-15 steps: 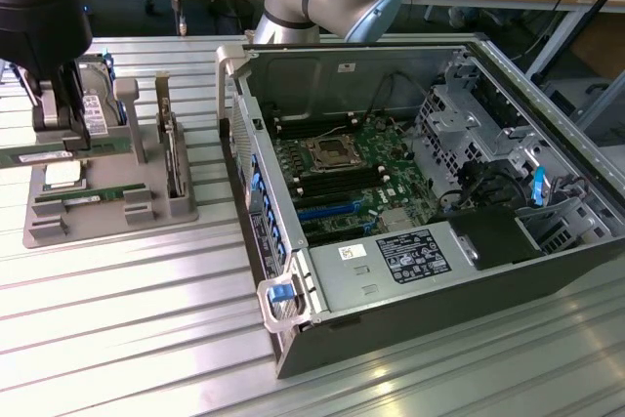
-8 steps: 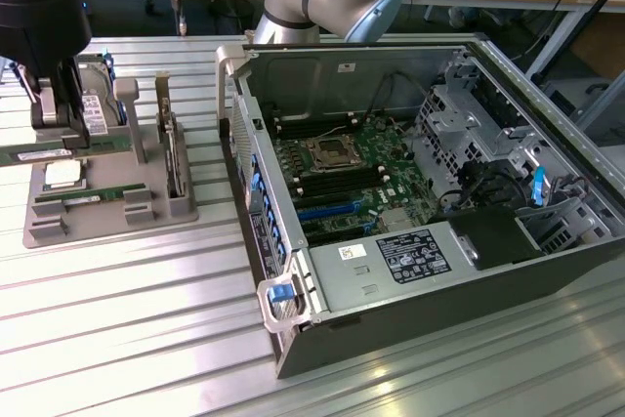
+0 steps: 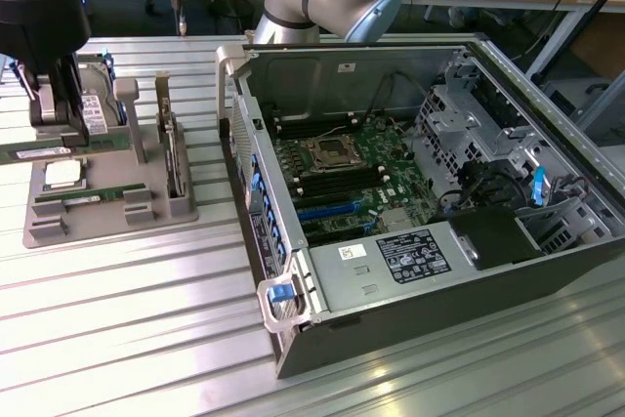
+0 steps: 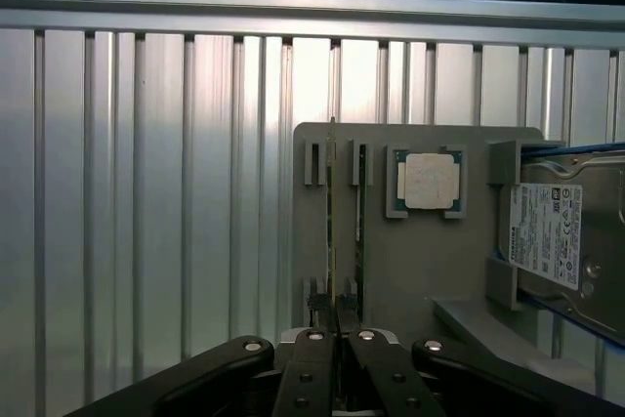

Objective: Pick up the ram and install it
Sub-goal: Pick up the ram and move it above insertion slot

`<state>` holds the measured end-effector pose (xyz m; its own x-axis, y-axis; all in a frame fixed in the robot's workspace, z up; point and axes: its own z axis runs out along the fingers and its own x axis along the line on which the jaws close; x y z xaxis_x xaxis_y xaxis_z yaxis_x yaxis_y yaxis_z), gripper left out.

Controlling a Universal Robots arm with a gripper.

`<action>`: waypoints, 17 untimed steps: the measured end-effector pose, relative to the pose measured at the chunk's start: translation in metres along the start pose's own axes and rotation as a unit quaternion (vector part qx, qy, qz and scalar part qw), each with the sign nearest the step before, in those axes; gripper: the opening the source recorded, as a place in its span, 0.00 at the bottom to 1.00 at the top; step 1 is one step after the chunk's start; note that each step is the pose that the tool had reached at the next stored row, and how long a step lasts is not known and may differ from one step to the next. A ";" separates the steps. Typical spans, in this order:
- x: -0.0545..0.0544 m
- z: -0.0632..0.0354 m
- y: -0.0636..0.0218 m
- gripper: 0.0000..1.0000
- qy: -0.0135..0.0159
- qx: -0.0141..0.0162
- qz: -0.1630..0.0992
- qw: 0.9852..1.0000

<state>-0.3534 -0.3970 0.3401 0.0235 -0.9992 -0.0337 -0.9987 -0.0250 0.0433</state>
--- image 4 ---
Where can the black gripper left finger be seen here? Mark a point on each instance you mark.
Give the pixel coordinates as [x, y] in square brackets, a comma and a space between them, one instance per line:
[293, 373]

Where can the silver hard disk drive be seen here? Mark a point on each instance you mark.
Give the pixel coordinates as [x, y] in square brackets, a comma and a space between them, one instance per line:
[561, 221]

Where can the grey parts rack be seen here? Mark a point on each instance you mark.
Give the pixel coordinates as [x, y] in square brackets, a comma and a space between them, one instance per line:
[429, 251]

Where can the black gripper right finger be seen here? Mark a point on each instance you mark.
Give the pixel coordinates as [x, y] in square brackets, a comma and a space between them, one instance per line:
[390, 378]

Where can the CPU with silver lid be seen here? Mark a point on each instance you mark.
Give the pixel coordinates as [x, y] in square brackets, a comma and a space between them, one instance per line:
[427, 180]

